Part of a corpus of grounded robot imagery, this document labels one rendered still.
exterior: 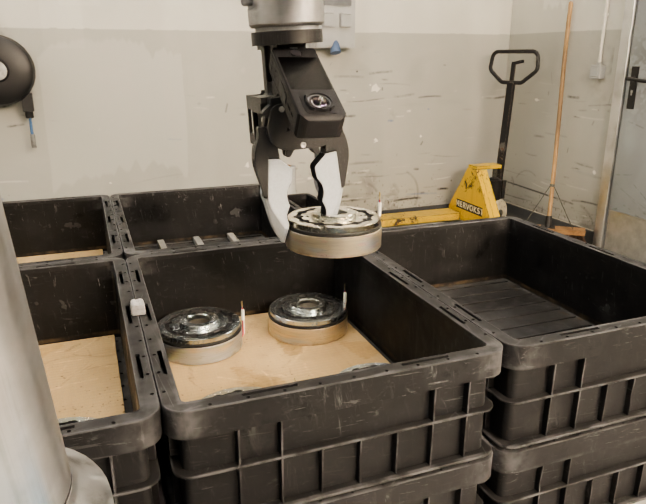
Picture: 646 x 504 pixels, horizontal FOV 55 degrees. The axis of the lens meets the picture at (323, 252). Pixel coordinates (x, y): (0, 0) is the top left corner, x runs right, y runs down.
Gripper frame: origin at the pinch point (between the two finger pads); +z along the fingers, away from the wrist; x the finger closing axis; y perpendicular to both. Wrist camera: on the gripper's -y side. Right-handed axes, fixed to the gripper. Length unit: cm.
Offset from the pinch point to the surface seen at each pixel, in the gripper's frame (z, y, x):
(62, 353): 15.3, 14.8, 27.4
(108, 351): 15.6, 13.4, 22.1
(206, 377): 16.3, 2.7, 12.1
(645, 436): 21.9, -19.9, -28.9
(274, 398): 6.8, -20.1, 10.0
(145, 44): -24, 335, -18
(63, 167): 42, 334, 38
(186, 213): 11, 58, 5
